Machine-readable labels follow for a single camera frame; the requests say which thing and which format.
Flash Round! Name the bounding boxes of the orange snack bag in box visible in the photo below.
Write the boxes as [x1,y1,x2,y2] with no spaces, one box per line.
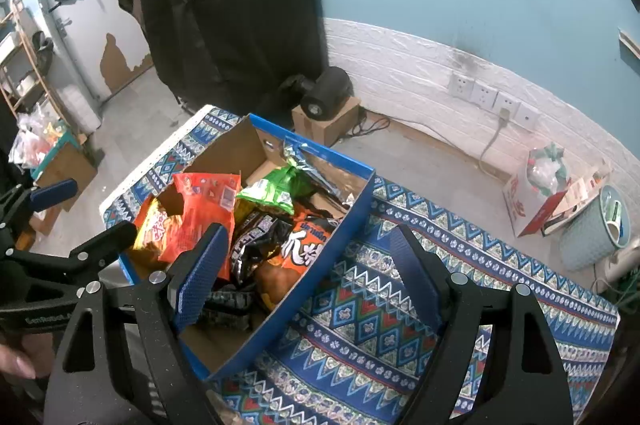
[254,204,342,311]

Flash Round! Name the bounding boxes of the light blue waste bin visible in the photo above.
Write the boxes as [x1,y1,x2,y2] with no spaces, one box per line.
[559,185,631,271]

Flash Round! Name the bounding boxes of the black round speaker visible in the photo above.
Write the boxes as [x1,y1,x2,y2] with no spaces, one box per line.
[279,66,352,122]

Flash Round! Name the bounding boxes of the silver foil snack bag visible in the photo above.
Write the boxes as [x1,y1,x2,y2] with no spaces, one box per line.
[282,139,356,208]

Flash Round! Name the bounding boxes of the red snack bag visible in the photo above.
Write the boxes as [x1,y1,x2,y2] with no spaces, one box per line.
[158,172,241,281]

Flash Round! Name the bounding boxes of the blue cardboard box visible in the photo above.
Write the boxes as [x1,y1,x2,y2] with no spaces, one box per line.
[122,114,374,381]

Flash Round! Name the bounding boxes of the green snack bag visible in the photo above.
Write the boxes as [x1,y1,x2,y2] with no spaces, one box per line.
[236,165,314,216]

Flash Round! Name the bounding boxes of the small brown cardboard box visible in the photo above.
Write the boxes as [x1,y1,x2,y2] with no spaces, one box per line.
[292,96,360,148]

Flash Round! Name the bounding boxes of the blue patterned tablecloth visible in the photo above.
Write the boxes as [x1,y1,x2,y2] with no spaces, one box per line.
[100,106,620,424]

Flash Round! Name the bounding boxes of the orange chips snack bag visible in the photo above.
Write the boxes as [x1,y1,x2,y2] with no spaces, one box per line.
[132,195,182,263]

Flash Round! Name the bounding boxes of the grey plug and cable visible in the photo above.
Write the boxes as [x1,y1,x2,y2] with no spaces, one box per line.
[476,106,512,178]

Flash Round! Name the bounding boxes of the red white carton box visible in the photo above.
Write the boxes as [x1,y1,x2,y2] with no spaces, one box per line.
[502,142,570,237]

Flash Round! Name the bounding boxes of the person left hand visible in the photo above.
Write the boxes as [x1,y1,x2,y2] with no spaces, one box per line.
[0,333,55,379]

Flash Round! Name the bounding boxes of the wooden shelf rack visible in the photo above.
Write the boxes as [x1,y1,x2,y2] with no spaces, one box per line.
[1,0,67,122]

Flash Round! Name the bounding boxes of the white wall socket strip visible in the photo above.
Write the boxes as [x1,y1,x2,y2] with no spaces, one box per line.
[448,73,540,131]

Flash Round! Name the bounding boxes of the red white paper packages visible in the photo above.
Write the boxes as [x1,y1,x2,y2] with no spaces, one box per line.
[540,160,611,237]

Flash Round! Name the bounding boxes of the black snack bag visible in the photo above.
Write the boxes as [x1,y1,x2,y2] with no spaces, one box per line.
[230,209,292,287]

